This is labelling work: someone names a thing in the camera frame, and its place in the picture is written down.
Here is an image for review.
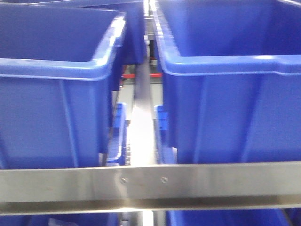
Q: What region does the lower blue bin right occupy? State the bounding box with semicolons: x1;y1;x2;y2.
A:
154;105;176;164

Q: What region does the lower blue bin left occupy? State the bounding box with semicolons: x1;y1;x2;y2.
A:
106;102;127;166

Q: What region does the blue bin behind left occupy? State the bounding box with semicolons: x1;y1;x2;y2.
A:
91;0;146;65

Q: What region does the large blue bin right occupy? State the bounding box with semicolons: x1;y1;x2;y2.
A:
152;0;301;164

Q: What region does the large blue bin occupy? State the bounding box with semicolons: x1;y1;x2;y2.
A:
152;0;301;164
0;3;126;170

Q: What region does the large blue bin left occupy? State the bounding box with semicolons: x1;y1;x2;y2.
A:
0;3;126;170

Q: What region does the steel centre divider rail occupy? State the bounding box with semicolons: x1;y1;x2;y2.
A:
129;61;156;167

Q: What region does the steel shelf front rail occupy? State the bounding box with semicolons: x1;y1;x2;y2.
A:
0;161;301;215

